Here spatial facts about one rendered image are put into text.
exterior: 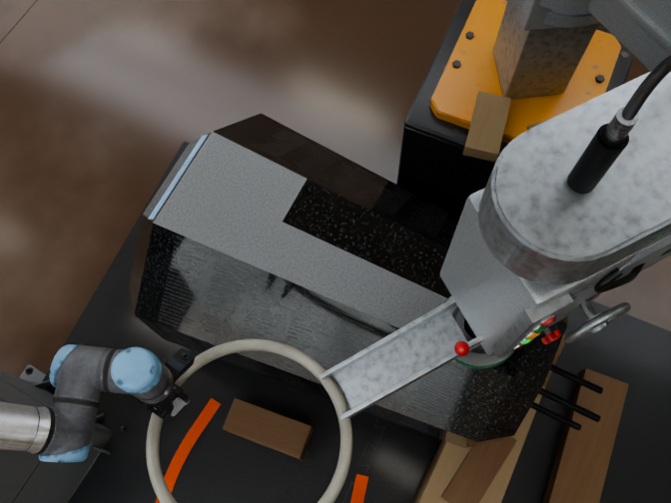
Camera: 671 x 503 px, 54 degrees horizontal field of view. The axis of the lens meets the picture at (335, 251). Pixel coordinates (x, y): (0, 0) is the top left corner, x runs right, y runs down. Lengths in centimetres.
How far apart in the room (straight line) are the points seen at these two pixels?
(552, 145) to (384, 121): 202
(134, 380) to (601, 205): 93
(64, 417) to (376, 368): 72
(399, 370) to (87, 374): 72
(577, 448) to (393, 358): 109
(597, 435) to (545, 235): 170
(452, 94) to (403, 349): 88
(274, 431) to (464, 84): 135
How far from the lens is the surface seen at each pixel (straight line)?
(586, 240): 98
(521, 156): 101
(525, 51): 198
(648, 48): 169
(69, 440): 145
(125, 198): 300
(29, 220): 312
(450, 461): 236
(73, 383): 145
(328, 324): 185
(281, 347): 168
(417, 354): 164
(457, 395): 186
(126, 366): 142
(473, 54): 225
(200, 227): 193
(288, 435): 244
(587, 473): 258
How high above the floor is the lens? 256
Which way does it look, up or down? 69 degrees down
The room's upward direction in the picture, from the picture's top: 5 degrees counter-clockwise
